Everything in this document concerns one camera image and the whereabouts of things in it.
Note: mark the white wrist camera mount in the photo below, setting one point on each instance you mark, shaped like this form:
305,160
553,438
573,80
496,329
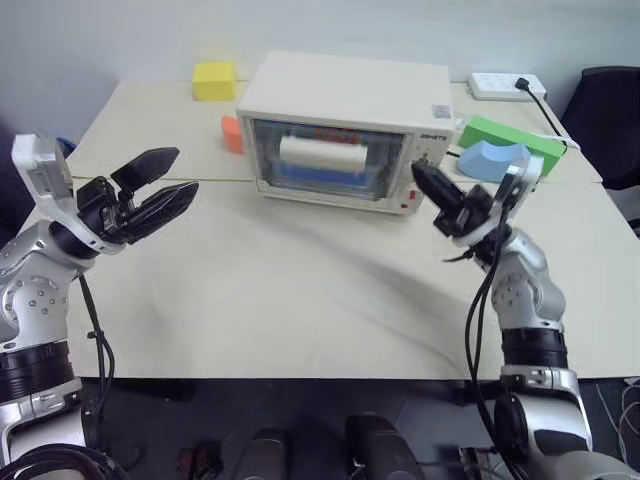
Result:
522,175
39,162

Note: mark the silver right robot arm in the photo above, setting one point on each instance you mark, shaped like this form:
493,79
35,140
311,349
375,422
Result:
530,300

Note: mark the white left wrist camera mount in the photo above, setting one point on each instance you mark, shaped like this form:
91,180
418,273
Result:
39,162

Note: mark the oven control knob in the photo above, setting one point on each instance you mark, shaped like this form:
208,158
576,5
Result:
423,162

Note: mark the small oven sticker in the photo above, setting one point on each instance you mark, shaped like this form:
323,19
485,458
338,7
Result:
441,110

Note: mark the blue arch foam block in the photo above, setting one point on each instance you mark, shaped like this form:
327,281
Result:
487,160

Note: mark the white power strip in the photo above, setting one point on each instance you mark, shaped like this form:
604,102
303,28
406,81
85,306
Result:
500,85

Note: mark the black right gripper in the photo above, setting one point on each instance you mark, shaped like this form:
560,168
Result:
467,212

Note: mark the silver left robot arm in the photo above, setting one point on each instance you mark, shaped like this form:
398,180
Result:
35,300

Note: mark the glass toaster oven door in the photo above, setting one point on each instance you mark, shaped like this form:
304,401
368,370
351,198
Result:
327,180

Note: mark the yellow foam block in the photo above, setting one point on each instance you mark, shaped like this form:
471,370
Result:
215,80

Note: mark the cream toaster oven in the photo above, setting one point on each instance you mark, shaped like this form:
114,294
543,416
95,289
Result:
350,95

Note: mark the orange foam block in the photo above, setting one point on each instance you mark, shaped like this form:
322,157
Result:
232,134

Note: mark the green foam block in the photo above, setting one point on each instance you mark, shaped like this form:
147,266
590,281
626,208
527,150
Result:
505,134

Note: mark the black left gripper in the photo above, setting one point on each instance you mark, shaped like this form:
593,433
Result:
102,210

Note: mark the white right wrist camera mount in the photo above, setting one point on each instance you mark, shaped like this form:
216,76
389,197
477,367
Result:
522,175

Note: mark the black office chair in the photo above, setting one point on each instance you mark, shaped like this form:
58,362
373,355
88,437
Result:
607,125

